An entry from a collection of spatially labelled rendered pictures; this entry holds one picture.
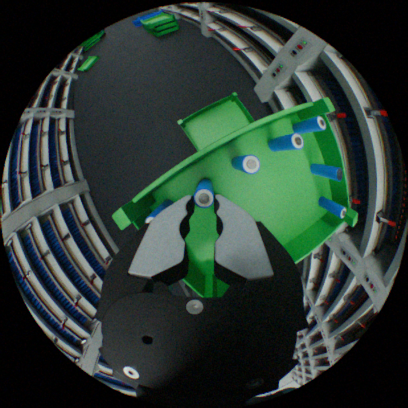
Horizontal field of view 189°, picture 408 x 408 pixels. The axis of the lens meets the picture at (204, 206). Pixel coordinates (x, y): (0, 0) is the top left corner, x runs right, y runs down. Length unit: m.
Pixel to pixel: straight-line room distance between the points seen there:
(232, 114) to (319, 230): 0.61
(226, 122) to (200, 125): 0.13
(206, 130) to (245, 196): 0.52
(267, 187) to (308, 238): 0.12
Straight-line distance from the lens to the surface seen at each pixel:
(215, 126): 0.69
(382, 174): 0.45
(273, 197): 0.21
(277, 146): 0.18
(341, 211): 0.24
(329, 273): 0.82
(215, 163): 0.19
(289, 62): 0.54
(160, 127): 0.74
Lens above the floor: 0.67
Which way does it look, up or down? 72 degrees down
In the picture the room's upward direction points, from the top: 173 degrees counter-clockwise
